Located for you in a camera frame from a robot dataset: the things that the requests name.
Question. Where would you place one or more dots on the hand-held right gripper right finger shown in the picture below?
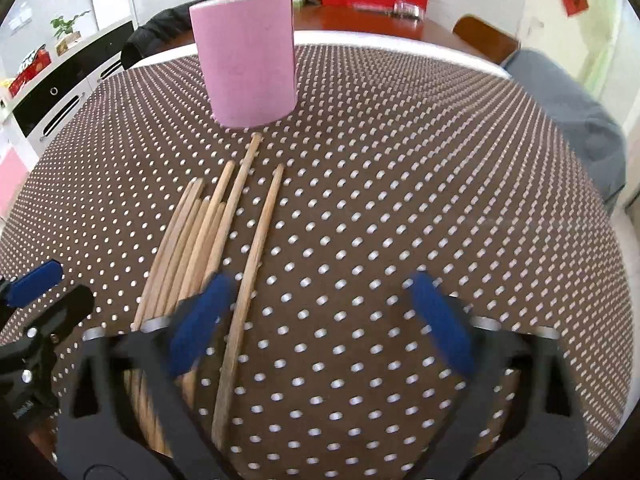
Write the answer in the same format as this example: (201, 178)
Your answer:
(445, 325)

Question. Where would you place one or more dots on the brown wooden chair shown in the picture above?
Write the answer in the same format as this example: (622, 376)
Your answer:
(482, 40)

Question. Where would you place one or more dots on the white black sideboard cabinet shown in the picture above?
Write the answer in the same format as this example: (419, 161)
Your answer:
(75, 67)

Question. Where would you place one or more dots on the brown polka dot tablecloth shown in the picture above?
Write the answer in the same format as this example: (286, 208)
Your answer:
(400, 210)

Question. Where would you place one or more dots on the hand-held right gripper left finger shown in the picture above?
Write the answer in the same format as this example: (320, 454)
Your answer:
(200, 325)

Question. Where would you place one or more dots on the red storage box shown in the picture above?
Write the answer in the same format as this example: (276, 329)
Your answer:
(30, 74)

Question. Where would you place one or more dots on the bunch of wooden chopsticks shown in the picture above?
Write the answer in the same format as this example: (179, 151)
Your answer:
(200, 230)

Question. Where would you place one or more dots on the wooden chopstick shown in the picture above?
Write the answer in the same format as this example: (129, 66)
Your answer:
(260, 240)

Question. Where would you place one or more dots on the grey jacket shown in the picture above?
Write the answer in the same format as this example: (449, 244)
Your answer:
(565, 105)

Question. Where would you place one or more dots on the small potted plant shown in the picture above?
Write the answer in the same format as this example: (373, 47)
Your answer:
(70, 30)

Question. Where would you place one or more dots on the clear packet of dark items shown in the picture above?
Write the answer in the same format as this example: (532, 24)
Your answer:
(406, 9)

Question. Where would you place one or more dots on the white patterned table cover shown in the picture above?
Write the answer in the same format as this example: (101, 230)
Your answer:
(400, 42)

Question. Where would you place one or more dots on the white double wall switch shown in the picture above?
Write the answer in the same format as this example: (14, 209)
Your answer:
(20, 19)

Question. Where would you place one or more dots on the black jacket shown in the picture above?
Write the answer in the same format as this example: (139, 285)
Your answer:
(160, 30)

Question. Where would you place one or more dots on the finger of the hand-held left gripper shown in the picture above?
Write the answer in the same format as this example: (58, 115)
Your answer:
(65, 310)
(35, 282)

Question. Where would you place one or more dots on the pink cylindrical chopstick holder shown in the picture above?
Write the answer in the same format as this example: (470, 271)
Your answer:
(245, 60)

